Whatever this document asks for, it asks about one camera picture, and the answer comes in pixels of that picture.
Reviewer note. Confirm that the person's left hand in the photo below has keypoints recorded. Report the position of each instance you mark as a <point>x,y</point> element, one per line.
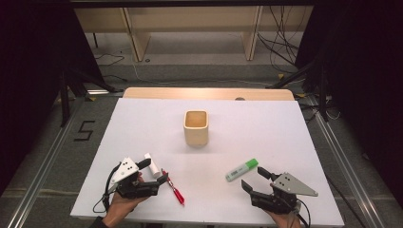
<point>122,207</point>

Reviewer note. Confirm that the beige square pen holder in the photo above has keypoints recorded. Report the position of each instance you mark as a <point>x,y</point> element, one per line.
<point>196,134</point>

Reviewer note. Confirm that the green highlighter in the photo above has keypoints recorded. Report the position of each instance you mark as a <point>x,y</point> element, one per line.
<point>240,170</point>

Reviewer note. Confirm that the white glue stick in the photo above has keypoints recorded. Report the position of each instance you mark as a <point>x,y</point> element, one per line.
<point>153,166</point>

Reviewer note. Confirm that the person's right hand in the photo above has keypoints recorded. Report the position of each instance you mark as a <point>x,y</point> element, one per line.
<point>286,221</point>

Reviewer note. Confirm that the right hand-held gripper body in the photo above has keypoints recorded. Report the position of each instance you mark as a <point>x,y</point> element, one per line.
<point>293,186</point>

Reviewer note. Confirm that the black curtain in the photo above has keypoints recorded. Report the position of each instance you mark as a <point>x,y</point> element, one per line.
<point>370,79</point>
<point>28,63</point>

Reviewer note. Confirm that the red pen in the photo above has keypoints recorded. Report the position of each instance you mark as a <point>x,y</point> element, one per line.
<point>176,191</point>

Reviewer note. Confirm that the white board sheet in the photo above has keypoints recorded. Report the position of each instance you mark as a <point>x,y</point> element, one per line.
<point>206,158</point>

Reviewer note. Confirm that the beige wooden desk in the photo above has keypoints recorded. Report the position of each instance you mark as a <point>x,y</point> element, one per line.
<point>190,19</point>

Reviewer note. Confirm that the aluminium floor rail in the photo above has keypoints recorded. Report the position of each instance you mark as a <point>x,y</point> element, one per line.
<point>345,164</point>
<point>41,175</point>

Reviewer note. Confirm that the light wooden table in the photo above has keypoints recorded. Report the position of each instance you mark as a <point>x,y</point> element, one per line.
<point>190,93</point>

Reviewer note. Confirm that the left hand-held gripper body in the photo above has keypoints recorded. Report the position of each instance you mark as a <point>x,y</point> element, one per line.
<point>126,172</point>

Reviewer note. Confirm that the black tripod stand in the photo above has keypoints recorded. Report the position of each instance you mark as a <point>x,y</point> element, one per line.
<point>322,95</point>
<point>65,101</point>

